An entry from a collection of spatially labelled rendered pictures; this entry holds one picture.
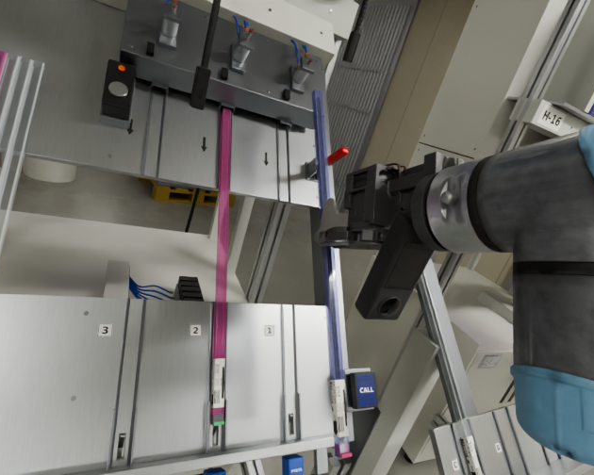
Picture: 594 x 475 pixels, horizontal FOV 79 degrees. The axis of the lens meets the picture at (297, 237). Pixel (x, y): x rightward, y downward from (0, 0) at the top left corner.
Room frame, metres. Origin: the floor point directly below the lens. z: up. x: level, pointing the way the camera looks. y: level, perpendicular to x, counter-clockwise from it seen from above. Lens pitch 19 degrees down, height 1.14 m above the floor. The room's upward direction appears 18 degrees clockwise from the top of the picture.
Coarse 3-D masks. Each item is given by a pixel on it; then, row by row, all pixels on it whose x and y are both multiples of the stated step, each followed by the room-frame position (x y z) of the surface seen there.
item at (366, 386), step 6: (360, 378) 0.45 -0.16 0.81; (366, 378) 0.46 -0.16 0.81; (372, 378) 0.46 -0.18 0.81; (360, 384) 0.45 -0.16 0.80; (366, 384) 0.45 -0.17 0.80; (372, 384) 0.46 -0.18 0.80; (360, 390) 0.44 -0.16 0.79; (366, 390) 0.45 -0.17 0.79; (372, 390) 0.45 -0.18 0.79; (360, 396) 0.44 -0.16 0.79; (366, 396) 0.44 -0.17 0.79; (372, 396) 0.45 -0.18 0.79; (360, 402) 0.43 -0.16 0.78; (366, 402) 0.44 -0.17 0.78; (372, 402) 0.44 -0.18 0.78
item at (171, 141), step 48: (0, 0) 0.54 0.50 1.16; (48, 0) 0.58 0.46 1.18; (0, 48) 0.50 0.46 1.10; (48, 48) 0.53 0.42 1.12; (96, 48) 0.58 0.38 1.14; (48, 96) 0.49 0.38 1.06; (96, 96) 0.53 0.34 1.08; (144, 96) 0.58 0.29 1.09; (48, 144) 0.46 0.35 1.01; (96, 144) 0.49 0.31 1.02; (144, 144) 0.53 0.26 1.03; (192, 144) 0.57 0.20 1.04; (240, 144) 0.63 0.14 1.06; (288, 144) 0.68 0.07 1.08; (240, 192) 0.57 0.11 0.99; (288, 192) 0.63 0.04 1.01
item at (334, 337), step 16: (320, 96) 0.60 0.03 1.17; (320, 112) 0.59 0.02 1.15; (320, 128) 0.57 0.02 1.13; (320, 144) 0.55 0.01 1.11; (320, 160) 0.53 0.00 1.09; (320, 176) 0.52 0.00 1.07; (320, 192) 0.50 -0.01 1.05; (320, 208) 0.49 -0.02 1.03; (336, 272) 0.44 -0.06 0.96; (336, 288) 0.42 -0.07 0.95; (336, 304) 0.41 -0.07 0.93; (336, 320) 0.40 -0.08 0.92; (336, 336) 0.39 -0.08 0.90; (336, 352) 0.37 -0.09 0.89; (336, 368) 0.36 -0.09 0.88; (336, 448) 0.31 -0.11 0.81
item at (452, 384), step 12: (420, 288) 0.58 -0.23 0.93; (432, 300) 0.56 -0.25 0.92; (432, 312) 0.55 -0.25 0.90; (432, 324) 0.54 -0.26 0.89; (444, 348) 0.51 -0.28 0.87; (444, 360) 0.50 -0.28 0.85; (444, 372) 0.49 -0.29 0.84; (456, 384) 0.48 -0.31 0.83; (456, 396) 0.47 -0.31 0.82; (456, 408) 0.46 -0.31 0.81; (456, 420) 0.45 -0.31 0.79; (468, 432) 0.44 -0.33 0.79
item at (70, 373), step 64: (0, 320) 0.32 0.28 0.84; (64, 320) 0.34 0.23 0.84; (128, 320) 0.38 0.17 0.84; (192, 320) 0.42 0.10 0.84; (256, 320) 0.46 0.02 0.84; (320, 320) 0.52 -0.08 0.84; (0, 384) 0.28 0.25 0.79; (64, 384) 0.31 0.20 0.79; (128, 384) 0.34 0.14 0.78; (192, 384) 0.37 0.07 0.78; (256, 384) 0.41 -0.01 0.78; (320, 384) 0.46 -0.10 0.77; (0, 448) 0.25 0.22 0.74; (64, 448) 0.27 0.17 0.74; (128, 448) 0.30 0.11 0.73; (192, 448) 0.33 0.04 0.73
